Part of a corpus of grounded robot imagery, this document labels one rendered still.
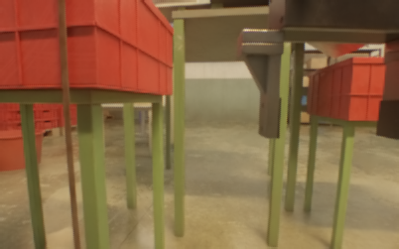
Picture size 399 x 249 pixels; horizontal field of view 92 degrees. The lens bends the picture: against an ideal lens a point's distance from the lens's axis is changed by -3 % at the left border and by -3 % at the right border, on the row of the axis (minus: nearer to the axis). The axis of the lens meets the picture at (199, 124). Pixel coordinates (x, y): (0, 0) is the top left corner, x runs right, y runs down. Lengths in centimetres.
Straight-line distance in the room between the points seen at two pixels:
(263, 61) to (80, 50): 26
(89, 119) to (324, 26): 34
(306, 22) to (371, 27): 6
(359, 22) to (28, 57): 44
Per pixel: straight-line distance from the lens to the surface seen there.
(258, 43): 21
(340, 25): 23
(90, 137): 37
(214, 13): 86
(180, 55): 84
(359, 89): 89
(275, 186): 89
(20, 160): 232
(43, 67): 40
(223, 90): 616
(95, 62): 34
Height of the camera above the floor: 60
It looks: 7 degrees down
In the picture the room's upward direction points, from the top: 1 degrees clockwise
